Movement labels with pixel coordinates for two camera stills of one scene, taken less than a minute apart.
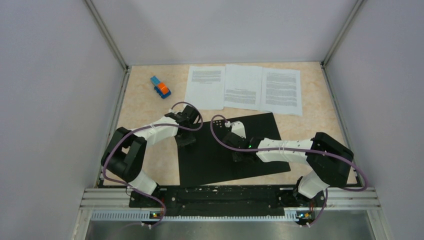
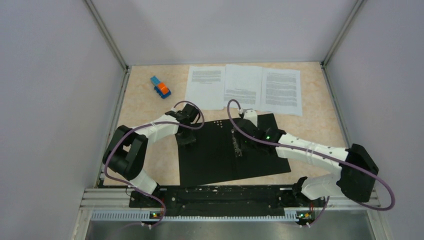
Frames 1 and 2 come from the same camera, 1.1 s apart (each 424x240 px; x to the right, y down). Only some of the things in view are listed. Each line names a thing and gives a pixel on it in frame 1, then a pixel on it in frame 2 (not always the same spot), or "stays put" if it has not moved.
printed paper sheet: [281, 92] stays put
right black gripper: [236, 157] to [243, 145]
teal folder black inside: [207, 160] stays put
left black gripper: [190, 140] stays put
